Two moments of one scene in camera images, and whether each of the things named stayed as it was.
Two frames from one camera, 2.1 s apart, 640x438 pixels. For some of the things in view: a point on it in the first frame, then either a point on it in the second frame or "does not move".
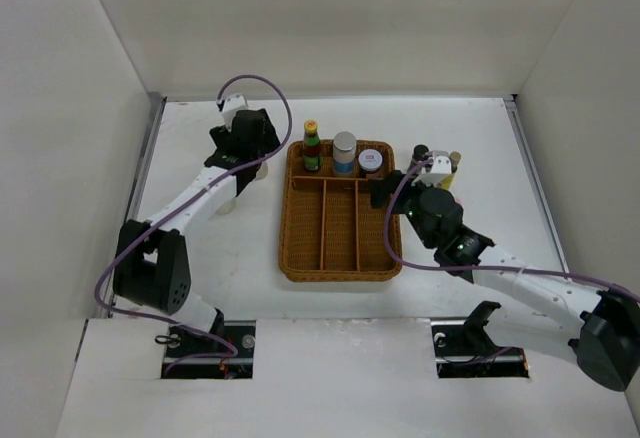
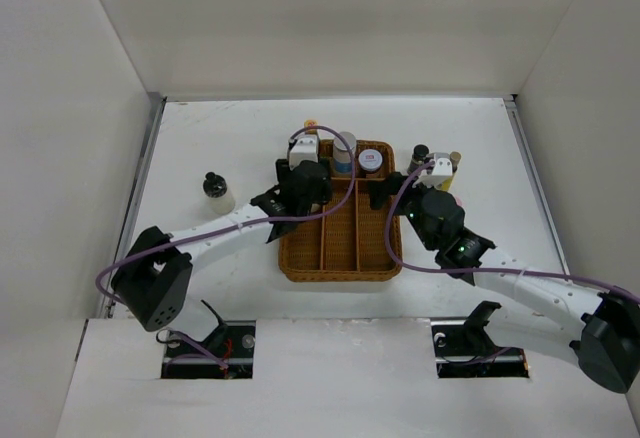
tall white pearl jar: [344, 153] does not move
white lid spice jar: [370, 159] does not move
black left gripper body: [268, 140] -> [323, 196]
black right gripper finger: [381, 191] does not move
